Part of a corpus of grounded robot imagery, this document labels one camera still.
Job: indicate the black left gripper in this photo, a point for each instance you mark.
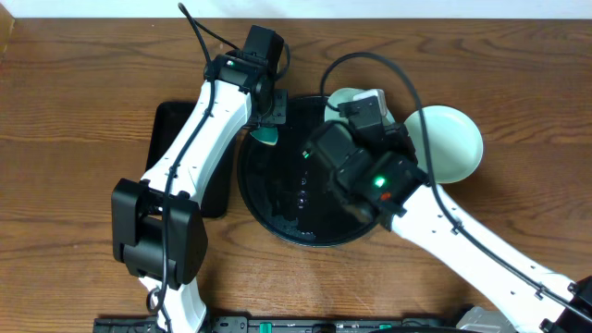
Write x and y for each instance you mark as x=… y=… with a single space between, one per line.
x=280 y=113

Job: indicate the green yellow sponge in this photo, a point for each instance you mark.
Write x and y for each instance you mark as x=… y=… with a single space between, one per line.
x=266 y=135

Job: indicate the mint green plate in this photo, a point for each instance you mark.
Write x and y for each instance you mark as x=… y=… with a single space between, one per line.
x=346 y=95

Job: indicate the light green stained plate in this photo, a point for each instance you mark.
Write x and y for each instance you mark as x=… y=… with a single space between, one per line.
x=455 y=142

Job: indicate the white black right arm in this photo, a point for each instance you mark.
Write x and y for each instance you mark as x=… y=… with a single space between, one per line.
x=369 y=185

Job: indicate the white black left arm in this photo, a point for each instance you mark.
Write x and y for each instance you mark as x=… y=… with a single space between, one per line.
x=157 y=227

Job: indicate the black round tray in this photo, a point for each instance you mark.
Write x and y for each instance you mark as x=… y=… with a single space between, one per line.
x=286 y=193

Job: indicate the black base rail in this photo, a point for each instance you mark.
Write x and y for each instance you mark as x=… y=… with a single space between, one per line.
x=241 y=324

